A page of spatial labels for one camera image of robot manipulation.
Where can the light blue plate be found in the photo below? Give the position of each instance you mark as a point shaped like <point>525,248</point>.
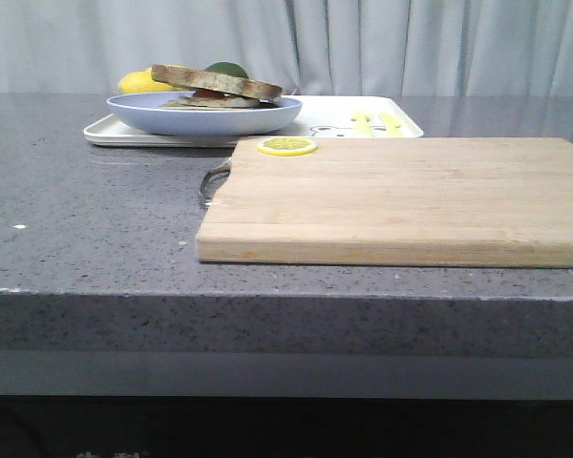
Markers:
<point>146,112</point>

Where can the bread slice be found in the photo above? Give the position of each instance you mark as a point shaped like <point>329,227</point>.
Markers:
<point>179,76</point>
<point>172,104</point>

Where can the white bear tray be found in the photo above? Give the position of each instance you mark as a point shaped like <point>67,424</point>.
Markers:
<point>321,115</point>

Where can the lemon slice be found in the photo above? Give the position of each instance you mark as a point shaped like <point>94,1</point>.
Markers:
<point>287,146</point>

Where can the yellow plastic fork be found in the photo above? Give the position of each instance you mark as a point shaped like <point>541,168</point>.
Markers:
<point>361,124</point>

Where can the wooden cutting board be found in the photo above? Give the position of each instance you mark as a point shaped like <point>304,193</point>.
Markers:
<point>470,202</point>

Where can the yellow plastic knife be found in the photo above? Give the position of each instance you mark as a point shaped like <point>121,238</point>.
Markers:
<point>392,125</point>

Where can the fried egg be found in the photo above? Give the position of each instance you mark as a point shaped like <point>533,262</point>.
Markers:
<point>217,100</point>

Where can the green lime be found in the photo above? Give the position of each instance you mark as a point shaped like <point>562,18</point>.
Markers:
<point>228,68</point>

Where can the grey curtain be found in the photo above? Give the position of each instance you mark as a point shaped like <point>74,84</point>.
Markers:
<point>415,48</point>

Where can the front yellow lemon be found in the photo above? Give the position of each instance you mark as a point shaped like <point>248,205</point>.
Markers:
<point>142,82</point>

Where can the metal cutting board handle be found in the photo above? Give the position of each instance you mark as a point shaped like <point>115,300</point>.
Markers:
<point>212,181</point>

